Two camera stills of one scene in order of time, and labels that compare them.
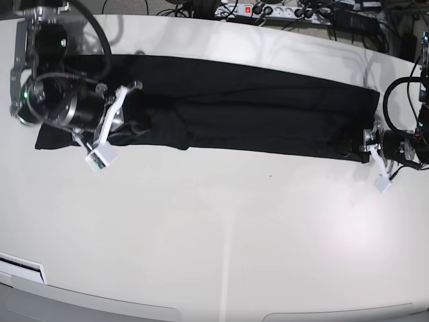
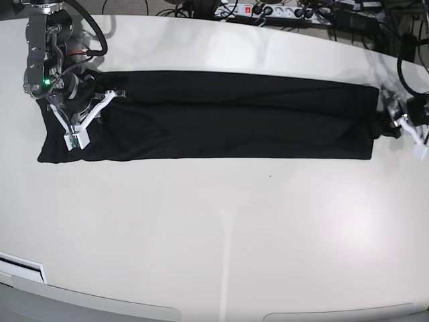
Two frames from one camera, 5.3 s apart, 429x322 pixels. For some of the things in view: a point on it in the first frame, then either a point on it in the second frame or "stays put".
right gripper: x=385 y=146 → x=415 y=111
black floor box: x=408 y=46 stays put
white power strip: x=318 y=15 stays put
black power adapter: x=348 y=20 stays put
